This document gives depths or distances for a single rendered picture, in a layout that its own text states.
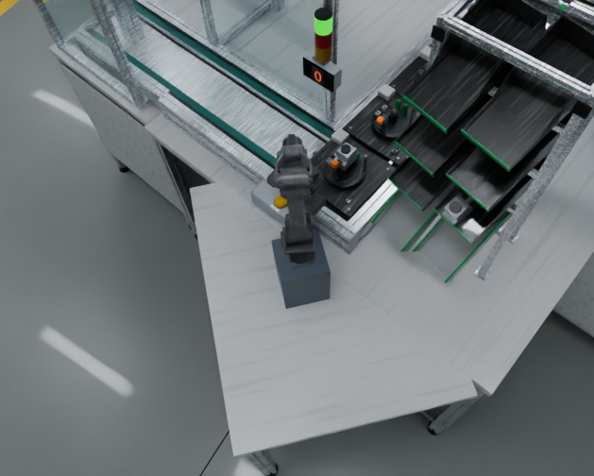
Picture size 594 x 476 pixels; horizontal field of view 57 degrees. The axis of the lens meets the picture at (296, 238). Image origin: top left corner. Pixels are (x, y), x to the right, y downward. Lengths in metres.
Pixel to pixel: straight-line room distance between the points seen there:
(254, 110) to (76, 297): 1.37
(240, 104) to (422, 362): 1.11
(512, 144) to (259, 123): 1.04
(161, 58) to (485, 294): 1.48
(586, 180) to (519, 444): 1.13
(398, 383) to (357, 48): 1.33
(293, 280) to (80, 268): 1.64
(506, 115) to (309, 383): 0.90
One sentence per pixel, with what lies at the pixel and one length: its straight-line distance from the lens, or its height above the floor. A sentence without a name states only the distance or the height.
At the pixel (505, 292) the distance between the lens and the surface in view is 1.81.
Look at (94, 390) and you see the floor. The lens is 2.70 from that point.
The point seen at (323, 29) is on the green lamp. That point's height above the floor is 1.38.
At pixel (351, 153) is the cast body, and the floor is 1.08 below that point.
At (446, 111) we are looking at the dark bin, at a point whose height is 1.52.
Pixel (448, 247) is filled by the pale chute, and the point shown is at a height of 1.04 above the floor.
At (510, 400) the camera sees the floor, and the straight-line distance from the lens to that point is 2.62.
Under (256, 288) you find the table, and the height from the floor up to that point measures 0.86.
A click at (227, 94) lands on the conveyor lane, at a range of 2.12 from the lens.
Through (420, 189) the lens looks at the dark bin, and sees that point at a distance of 1.50.
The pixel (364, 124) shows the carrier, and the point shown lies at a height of 0.97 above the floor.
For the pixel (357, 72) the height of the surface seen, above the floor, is 0.86.
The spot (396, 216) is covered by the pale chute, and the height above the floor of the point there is 1.03.
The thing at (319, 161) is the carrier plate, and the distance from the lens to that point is 1.83.
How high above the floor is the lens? 2.44
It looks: 62 degrees down
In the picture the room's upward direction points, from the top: 5 degrees counter-clockwise
